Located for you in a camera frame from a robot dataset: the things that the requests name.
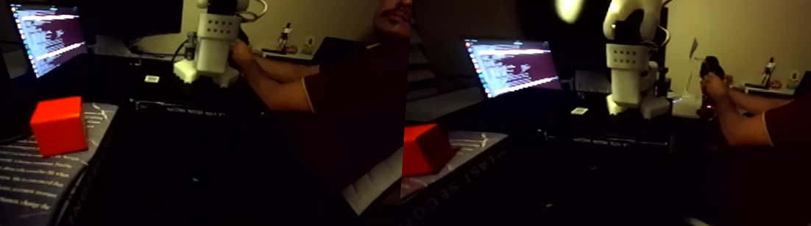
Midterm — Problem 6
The red cube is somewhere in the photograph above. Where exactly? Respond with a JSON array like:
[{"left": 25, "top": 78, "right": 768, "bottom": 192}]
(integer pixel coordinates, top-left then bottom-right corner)
[{"left": 26, "top": 93, "right": 93, "bottom": 161}]

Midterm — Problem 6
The black bar with white lettering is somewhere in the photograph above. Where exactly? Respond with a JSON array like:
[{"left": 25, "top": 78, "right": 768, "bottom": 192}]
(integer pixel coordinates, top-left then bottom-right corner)
[{"left": 129, "top": 99, "right": 223, "bottom": 117}]

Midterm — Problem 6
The laptop with lit screen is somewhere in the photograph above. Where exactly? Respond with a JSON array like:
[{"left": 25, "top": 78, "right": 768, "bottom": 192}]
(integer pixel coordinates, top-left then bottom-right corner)
[{"left": 3, "top": 0, "right": 92, "bottom": 82}]

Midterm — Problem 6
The white chair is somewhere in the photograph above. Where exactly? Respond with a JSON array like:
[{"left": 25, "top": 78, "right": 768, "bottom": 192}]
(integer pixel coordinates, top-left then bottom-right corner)
[{"left": 339, "top": 137, "right": 405, "bottom": 219}]

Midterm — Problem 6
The person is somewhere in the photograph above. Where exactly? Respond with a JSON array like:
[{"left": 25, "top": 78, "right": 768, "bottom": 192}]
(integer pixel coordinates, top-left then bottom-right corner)
[{"left": 294, "top": 0, "right": 413, "bottom": 199}]

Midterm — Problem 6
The small figurine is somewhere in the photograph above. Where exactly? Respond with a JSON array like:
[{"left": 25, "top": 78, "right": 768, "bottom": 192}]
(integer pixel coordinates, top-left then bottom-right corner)
[{"left": 279, "top": 21, "right": 294, "bottom": 54}]

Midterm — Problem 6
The black leader arm handle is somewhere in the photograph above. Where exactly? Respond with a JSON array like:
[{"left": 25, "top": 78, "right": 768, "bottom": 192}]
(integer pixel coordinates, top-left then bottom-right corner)
[{"left": 696, "top": 56, "right": 725, "bottom": 121}]

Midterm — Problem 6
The person's hand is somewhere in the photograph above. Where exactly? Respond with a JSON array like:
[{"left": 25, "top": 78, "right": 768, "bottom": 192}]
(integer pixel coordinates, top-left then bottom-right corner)
[{"left": 228, "top": 38, "right": 259, "bottom": 73}]

